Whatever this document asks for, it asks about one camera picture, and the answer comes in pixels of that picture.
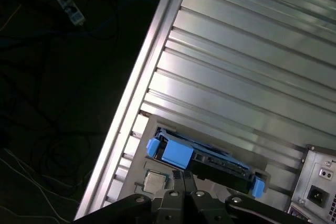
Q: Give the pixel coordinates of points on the grey parts rack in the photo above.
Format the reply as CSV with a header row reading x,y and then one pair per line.
x,y
140,155

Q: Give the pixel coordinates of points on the white power strip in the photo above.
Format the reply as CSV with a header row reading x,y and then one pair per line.
x,y
69,6

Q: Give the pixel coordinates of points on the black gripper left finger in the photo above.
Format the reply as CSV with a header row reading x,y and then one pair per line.
x,y
173,208

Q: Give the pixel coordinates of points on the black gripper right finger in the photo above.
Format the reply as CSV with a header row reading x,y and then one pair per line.
x,y
199,208

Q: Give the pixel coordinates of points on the black PC case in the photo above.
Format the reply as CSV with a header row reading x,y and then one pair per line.
x,y
320,150

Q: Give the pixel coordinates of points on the hard disk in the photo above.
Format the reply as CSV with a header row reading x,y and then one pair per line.
x,y
178,154

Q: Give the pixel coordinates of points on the silver CPU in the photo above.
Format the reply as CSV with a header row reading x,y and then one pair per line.
x,y
155,180

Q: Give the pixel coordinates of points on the grey power supply unit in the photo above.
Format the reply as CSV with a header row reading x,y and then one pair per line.
x,y
307,179

